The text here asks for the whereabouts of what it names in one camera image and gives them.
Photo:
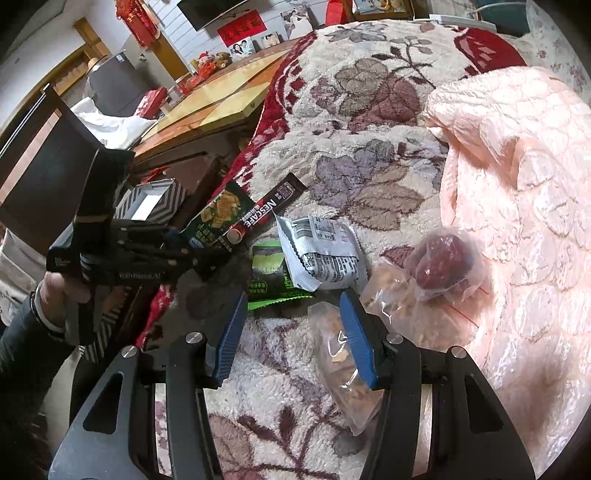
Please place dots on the framed photo on table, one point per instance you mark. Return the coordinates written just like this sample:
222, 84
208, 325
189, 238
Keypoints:
242, 49

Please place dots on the floral white bedsheet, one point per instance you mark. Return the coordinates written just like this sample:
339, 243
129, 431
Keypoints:
546, 46

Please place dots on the pink quilted blanket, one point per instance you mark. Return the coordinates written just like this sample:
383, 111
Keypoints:
517, 179

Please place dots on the white tray with striped rim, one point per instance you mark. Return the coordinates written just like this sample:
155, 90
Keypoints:
155, 202

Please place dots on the black Nescafe coffee stick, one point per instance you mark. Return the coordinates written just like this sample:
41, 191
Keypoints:
259, 218

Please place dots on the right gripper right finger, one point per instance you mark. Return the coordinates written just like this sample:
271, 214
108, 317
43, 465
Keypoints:
386, 362

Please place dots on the red banner on wall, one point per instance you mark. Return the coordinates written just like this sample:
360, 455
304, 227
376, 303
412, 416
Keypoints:
248, 25

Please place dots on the dark wooden chair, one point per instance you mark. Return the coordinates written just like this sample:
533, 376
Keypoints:
47, 158

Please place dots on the clear bag of walnut snacks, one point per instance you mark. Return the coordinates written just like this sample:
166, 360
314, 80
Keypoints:
435, 324

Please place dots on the red toy figurines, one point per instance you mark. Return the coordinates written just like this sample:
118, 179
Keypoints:
206, 64

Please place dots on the wooden coffee table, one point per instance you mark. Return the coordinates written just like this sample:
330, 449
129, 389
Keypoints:
224, 101

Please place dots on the red cream floral blanket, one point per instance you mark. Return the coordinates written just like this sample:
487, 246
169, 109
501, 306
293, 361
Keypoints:
343, 114

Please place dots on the dark green snack packet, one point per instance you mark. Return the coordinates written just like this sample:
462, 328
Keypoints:
220, 214

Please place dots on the person's left hand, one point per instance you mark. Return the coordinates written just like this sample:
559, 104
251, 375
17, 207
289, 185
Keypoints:
51, 297

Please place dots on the grey white snack packet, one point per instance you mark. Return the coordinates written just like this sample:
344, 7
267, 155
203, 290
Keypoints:
322, 254

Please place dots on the green black matcha packet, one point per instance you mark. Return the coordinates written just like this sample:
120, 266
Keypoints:
270, 282

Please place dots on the clear bag of red dates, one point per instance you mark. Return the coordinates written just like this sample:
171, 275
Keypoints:
448, 263

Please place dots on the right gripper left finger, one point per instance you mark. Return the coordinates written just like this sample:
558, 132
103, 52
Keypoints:
199, 360

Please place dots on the red gift box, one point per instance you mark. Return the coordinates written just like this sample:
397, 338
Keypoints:
150, 104

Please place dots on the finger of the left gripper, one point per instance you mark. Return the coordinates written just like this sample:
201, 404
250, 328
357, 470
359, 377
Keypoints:
184, 235
207, 266

